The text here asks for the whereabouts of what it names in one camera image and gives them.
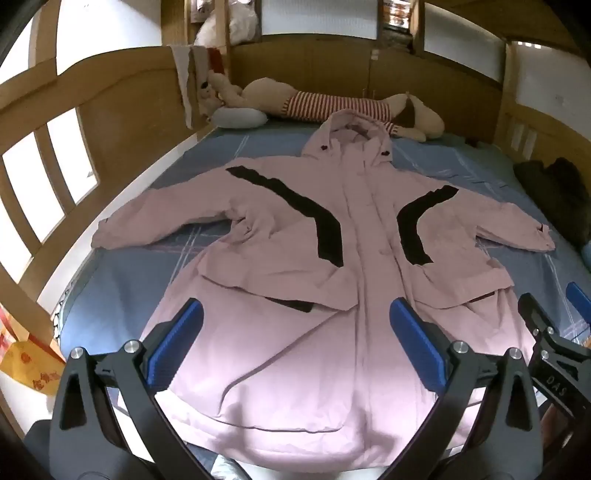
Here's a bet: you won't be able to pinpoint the pink hooded jacket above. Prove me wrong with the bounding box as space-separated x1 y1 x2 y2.
91 109 557 467

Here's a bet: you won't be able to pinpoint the stack of dark books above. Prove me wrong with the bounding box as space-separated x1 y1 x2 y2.
379 25 414 51

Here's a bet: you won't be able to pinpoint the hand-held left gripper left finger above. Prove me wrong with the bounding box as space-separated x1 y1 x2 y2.
48 298 218 480

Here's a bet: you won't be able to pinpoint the dark puffer jacket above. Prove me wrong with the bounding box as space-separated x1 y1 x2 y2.
513 158 591 250

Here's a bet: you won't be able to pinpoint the frosted glass panel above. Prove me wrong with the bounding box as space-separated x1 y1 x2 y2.
259 0 379 44
422 2 506 84

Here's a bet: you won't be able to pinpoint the blue checked bedsheet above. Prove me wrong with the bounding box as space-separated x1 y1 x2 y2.
55 124 591 370

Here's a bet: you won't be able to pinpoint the white soft bundle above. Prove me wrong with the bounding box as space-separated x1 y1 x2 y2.
194 18 219 47

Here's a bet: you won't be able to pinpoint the large plush dog striped shirt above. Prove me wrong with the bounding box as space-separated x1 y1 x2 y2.
205 69 445 141

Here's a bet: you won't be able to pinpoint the small white plush toy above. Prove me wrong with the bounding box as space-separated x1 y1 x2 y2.
198 83 220 121

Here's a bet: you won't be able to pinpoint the grey pillow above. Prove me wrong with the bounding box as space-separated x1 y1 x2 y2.
210 107 269 130

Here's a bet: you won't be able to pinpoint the white hanging towel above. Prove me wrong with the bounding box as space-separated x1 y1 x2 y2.
171 45 195 130

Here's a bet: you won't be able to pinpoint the pink hanging towel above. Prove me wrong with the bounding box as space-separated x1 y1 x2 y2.
191 46 212 93

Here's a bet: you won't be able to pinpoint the wooden bed frame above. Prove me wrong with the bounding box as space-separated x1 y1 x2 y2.
0 0 591 370

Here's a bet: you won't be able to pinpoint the white plastic bag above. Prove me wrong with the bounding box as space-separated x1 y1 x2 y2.
229 0 262 46

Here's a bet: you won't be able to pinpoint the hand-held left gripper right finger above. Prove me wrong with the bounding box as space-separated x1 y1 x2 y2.
389 298 546 480

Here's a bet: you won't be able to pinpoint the colourful printed boxes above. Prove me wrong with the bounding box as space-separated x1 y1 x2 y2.
379 0 413 26

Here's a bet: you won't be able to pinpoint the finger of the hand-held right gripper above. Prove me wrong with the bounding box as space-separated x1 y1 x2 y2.
566 281 591 344
517 292 561 352

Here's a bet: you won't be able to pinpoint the yellow paper bag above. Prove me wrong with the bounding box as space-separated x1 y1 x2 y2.
0 305 65 398

